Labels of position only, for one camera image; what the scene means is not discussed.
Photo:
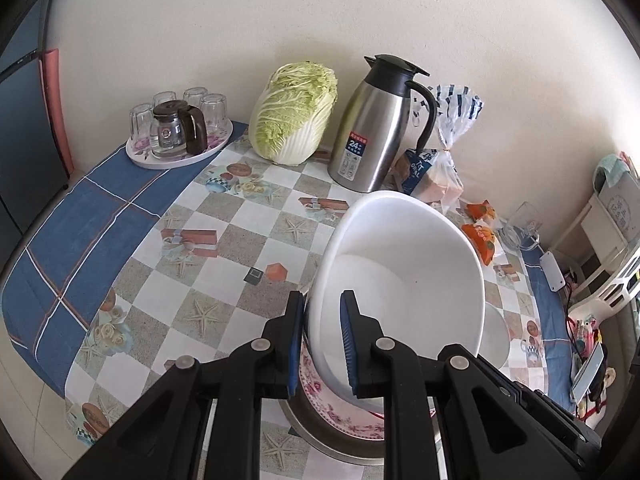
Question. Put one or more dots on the white oval bowl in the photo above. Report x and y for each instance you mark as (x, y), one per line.
(410, 270)

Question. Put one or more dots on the clear drinking glass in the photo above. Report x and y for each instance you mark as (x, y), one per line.
(140, 120)
(195, 96)
(164, 99)
(215, 112)

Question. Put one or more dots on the white plastic basket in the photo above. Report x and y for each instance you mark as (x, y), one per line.
(620, 280)

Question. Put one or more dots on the bagged sliced bread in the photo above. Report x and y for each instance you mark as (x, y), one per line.
(440, 175)

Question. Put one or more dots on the round white bowl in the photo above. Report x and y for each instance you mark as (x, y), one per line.
(497, 335)

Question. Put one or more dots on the glass teapot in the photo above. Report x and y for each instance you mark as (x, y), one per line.
(172, 130)

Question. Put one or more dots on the clear glass mug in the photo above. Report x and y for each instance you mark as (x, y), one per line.
(520, 225)

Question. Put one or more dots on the white plastic chair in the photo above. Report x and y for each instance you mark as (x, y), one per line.
(597, 222)

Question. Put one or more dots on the white power strip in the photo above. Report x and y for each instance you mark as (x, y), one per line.
(552, 271)

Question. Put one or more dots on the stainless steel thermos jug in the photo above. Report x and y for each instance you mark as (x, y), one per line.
(370, 130)

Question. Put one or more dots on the pink floral porcelain plate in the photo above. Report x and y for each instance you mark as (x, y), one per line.
(327, 407)

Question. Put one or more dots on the teal cloth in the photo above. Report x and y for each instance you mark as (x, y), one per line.
(610, 165)

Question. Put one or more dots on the white oval tray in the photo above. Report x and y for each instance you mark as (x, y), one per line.
(175, 160)

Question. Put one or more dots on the large stainless steel plate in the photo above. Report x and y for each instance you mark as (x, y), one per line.
(320, 437)

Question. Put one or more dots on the white labelled box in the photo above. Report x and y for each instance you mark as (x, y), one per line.
(617, 200)

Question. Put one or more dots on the orange snack packet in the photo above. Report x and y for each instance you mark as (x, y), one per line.
(480, 242)
(480, 210)

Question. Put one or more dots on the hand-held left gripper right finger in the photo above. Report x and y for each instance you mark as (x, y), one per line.
(348, 345)

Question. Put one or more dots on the pink foam strip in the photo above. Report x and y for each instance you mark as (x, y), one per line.
(56, 110)

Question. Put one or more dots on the napa cabbage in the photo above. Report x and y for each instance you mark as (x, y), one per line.
(290, 115)

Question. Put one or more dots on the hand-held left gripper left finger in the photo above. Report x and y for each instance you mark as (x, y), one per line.
(296, 350)

